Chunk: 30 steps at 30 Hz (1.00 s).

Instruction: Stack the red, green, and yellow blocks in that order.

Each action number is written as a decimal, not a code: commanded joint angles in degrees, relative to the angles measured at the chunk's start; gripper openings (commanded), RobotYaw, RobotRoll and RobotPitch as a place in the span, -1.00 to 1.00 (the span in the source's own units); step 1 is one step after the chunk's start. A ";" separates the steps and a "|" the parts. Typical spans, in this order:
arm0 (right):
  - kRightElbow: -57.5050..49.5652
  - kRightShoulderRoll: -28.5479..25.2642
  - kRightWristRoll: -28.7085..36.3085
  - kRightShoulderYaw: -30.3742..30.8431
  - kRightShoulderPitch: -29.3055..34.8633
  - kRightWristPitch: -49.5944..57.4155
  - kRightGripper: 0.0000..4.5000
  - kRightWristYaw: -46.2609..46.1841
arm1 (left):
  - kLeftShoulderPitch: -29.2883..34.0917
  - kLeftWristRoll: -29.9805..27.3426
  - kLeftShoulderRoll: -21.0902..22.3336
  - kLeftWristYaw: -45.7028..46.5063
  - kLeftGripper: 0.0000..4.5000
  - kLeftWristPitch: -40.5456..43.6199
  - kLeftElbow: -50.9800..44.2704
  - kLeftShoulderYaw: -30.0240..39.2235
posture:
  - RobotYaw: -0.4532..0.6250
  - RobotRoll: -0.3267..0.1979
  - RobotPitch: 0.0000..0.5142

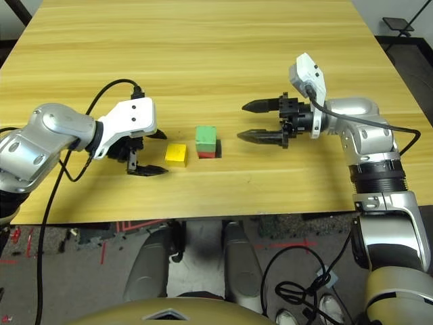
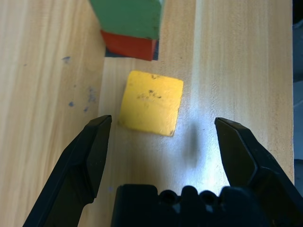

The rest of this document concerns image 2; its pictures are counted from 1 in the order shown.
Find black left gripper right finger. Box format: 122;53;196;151
214;117;303;227

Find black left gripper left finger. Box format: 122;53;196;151
22;115;112;227

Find yellow wooden block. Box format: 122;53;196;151
117;70;184;137

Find red wooden block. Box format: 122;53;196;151
100;30;158;61

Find green wooden block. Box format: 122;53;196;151
89;0;165;40

